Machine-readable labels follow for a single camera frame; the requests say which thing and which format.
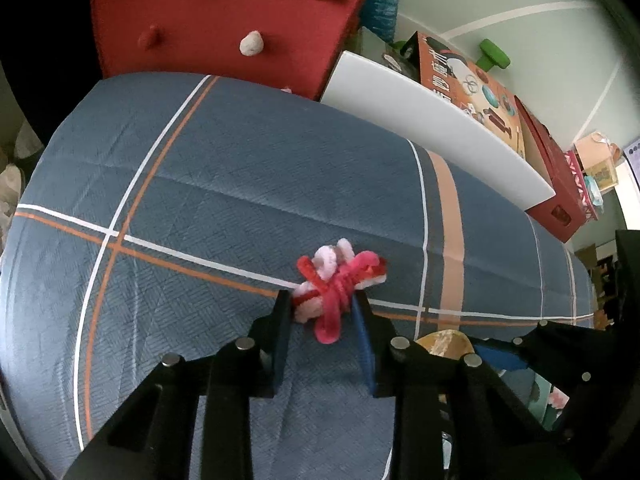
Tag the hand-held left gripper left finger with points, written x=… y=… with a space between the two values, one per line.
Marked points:
x=282 y=345

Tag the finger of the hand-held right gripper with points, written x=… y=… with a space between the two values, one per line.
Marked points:
x=500 y=358

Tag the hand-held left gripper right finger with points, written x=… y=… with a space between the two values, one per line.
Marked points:
x=365 y=355

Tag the red pink pipe cleaner bundle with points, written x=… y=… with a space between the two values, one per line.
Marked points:
x=335 y=290

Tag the pink floral cloth piece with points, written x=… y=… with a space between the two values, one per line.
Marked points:
x=557 y=400

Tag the yellow fuzzy cloth piece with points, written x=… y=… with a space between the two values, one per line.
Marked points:
x=442 y=342

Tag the blue plaid blanket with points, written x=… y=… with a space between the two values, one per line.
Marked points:
x=225 y=200

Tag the red cardboard box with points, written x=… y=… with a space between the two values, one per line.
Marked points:
x=550 y=185

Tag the red patterned box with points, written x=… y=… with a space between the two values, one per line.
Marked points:
x=582 y=190

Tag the blue packets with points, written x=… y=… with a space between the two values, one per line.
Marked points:
x=595 y=192

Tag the white board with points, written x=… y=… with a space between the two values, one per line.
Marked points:
x=425 y=120

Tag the orange toy box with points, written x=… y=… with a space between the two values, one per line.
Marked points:
x=465 y=90

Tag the green dumbbell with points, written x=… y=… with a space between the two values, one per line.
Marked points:
x=492 y=55

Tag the beige cloth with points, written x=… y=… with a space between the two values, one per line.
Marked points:
x=15 y=180

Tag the red felt bag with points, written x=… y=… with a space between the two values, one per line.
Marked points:
x=210 y=25

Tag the blue fuzzy brush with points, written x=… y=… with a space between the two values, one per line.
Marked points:
x=382 y=7

